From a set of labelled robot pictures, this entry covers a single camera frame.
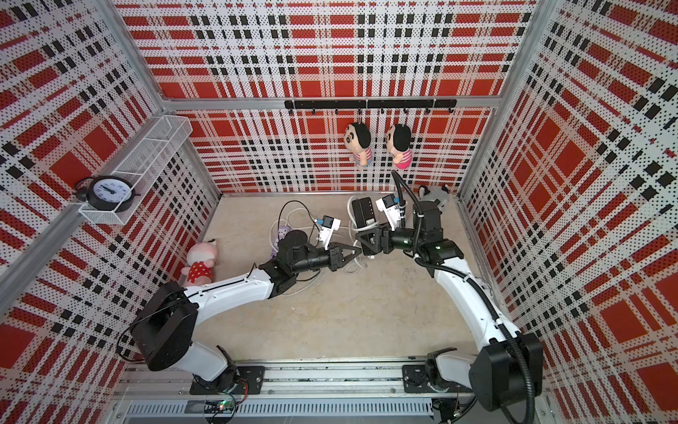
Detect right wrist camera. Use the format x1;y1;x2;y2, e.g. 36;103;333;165
376;194;404;231

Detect pink skirt hanging doll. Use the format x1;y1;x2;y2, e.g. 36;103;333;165
386;124;413;170

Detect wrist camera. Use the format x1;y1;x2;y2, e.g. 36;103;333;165
376;194;404;231
315;216;341;249

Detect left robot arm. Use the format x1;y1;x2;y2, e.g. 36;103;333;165
130;231;362;394

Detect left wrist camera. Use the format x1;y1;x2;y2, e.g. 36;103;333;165
315;216;341;249

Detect grey white husky plush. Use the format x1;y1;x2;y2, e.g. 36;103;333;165
418;185;450;211

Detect black power strip with cord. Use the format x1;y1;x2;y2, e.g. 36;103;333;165
347;195;377;246

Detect pink plush red dress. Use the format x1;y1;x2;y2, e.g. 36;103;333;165
181;240;218;287

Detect green circuit board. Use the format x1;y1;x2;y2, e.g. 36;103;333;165
185;399;238;417

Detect black hook rail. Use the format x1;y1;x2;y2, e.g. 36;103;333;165
284;99;458;111

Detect blue shorts hanging doll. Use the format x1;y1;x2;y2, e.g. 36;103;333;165
343;122;373;167

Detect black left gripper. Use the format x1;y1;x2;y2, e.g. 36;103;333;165
291;241;361;274

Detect black alarm clock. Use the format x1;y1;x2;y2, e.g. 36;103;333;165
74;176;139;213

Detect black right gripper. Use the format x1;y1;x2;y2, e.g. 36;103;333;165
357;223;423;255

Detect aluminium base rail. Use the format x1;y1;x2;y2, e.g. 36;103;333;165
106;357;483;423

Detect white wire shelf basket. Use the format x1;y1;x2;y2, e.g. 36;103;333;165
79;115;192;225

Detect white power strip cord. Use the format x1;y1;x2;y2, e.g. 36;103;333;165
267;207;356;298

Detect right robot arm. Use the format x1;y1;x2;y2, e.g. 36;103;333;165
357;194;543;423

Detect purple power strip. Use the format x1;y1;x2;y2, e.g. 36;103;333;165
271;225;291;257

